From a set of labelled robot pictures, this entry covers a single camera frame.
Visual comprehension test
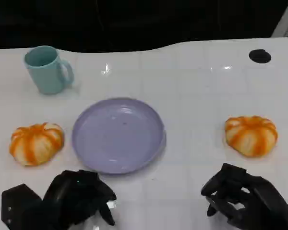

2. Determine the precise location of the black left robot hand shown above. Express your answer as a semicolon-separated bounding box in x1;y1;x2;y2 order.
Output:
42;169;118;230

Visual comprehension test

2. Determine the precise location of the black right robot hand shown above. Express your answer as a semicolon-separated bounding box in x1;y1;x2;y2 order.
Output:
201;163;288;230

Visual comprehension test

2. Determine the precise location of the orange and white bread roll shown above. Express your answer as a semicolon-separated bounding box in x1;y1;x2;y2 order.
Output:
224;115;278;158
9;122;65;167

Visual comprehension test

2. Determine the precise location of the lilac plate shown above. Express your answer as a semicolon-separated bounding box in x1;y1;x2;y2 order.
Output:
72;97;167;176

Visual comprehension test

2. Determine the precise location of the pale green mug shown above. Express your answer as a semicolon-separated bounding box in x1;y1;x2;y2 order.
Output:
24;45;75;95

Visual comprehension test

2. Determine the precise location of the black round table grommet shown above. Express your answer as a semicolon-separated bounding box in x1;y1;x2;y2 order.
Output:
249;49;272;64

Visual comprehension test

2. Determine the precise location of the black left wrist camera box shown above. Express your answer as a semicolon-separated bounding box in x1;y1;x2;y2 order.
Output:
1;184;43;230

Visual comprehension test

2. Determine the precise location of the grey metal frame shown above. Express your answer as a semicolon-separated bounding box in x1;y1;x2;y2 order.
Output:
271;0;288;38

